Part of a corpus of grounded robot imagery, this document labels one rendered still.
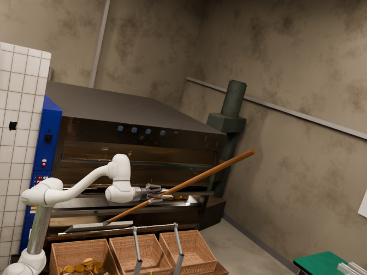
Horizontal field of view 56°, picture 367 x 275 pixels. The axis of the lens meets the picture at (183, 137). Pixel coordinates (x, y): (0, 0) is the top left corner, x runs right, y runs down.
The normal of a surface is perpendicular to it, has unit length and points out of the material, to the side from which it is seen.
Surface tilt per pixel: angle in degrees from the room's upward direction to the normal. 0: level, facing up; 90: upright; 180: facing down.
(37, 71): 90
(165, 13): 90
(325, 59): 90
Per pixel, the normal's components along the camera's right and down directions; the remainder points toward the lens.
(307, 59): -0.79, -0.07
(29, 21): 0.56, 0.32
